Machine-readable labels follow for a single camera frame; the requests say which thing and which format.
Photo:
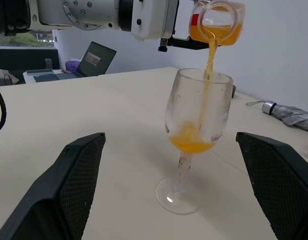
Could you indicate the dark open laptop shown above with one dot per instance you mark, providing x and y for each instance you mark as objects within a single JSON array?
[{"x": 96, "y": 58}]

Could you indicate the clear wine glass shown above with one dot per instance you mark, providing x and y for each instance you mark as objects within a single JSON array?
[{"x": 193, "y": 105}]

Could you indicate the folded silver purple umbrella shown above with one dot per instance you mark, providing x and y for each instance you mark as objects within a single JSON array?
[{"x": 291, "y": 116}]

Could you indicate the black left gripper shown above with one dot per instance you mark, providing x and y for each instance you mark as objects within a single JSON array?
[{"x": 175, "y": 43}]

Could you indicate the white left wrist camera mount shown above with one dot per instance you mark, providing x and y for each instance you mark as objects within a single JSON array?
[{"x": 148, "y": 22}]

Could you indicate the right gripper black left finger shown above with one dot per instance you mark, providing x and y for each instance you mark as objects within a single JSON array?
[{"x": 56, "y": 195}]

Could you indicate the clear bottle of orange drink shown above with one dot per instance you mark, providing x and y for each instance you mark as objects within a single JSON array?
[{"x": 226, "y": 37}]

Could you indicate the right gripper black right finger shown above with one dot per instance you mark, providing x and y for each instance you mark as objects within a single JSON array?
[{"x": 283, "y": 185}]

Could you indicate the purple storage box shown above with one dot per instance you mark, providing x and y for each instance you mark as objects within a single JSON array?
[{"x": 72, "y": 65}]

